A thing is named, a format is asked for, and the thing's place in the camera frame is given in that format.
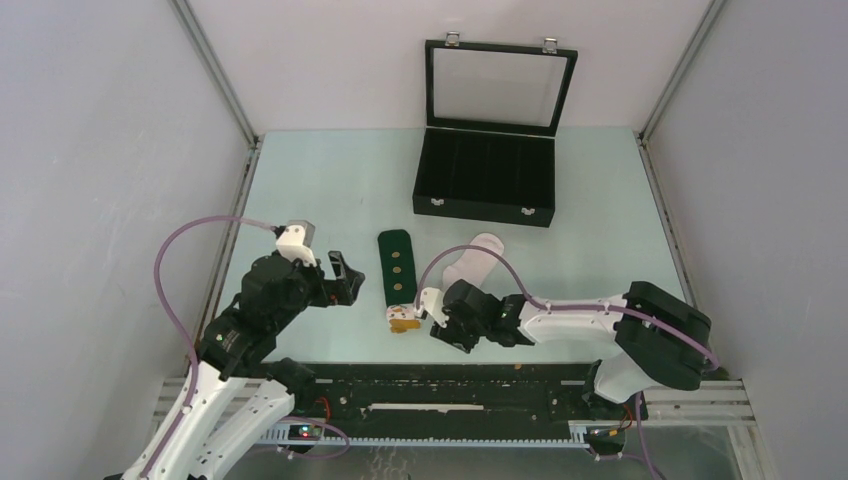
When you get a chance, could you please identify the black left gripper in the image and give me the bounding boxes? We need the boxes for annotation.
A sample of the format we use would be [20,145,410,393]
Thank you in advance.
[272,248,364,330]

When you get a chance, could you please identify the white sock with black stripes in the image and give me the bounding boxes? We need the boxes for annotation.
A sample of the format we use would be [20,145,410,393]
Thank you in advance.
[442,233,505,291]

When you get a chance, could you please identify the black display case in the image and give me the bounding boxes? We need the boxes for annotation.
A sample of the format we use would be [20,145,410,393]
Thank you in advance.
[412,32,579,227]

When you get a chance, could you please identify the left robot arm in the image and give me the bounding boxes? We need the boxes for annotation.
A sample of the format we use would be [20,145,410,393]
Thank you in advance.
[120,251,366,479]

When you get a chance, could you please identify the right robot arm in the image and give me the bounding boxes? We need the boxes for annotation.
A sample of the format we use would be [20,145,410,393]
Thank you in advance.
[413,280,717,418]

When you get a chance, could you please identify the green snowman sock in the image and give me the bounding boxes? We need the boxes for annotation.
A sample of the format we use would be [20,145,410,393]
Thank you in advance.
[377,229,421,334]

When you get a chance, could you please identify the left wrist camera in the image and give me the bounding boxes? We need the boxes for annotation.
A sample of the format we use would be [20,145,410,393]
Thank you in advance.
[275,220,318,267]

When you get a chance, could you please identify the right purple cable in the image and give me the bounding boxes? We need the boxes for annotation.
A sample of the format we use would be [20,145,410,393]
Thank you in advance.
[413,245,722,480]

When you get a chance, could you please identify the purple cable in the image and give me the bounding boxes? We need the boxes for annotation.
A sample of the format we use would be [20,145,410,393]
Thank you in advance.
[413,245,722,480]
[135,215,280,480]

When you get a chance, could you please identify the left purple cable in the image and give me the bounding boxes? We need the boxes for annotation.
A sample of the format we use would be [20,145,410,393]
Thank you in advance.
[135,215,280,480]

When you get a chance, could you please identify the left aluminium frame post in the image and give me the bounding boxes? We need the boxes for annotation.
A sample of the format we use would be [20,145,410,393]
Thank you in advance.
[170,0,260,148]

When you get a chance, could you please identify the aluminium frame post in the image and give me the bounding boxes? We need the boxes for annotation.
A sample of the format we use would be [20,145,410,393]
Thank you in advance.
[637,0,728,143]
[170,0,260,148]

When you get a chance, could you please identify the right aluminium frame post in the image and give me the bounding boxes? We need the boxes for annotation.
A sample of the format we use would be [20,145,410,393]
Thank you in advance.
[637,0,728,143]

